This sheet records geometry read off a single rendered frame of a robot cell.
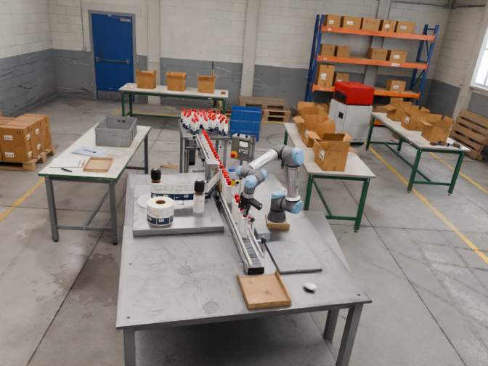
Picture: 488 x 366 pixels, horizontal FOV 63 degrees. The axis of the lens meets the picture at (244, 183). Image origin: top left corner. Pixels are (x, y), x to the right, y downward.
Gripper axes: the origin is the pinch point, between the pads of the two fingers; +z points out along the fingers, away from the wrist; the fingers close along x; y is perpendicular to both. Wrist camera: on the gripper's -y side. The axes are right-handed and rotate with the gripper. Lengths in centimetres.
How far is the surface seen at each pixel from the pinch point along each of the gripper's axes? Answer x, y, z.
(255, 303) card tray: 65, -23, -4
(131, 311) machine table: 91, 42, -1
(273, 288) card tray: 47, -30, 6
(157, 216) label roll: 9, 65, 19
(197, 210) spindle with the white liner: -13, 41, 26
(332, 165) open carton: -182, -63, 85
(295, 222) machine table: -39, -35, 38
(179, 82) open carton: -496, 255, 232
